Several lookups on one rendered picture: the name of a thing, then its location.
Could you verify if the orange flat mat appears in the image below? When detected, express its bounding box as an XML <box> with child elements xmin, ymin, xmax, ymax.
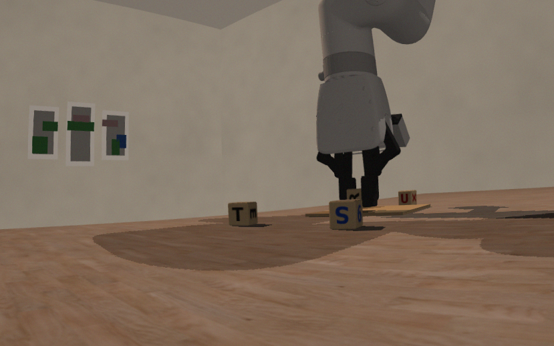
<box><xmin>305</xmin><ymin>204</ymin><xmax>430</xmax><ymax>217</ymax></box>

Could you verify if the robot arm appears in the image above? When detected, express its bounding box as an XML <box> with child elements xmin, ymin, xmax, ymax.
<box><xmin>318</xmin><ymin>0</ymin><xmax>436</xmax><ymax>147</ymax></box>

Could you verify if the tan wooden letter block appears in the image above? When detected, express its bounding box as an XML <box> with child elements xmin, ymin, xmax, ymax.
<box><xmin>347</xmin><ymin>188</ymin><xmax>362</xmax><ymax>200</ymax></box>
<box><xmin>329</xmin><ymin>199</ymin><xmax>363</xmax><ymax>229</ymax></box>
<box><xmin>398</xmin><ymin>190</ymin><xmax>417</xmax><ymax>205</ymax></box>
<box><xmin>228</xmin><ymin>202</ymin><xmax>258</xmax><ymax>226</ymax></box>

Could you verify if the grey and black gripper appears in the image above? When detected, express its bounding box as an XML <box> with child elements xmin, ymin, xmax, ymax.
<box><xmin>316</xmin><ymin>71</ymin><xmax>401</xmax><ymax>207</ymax></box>

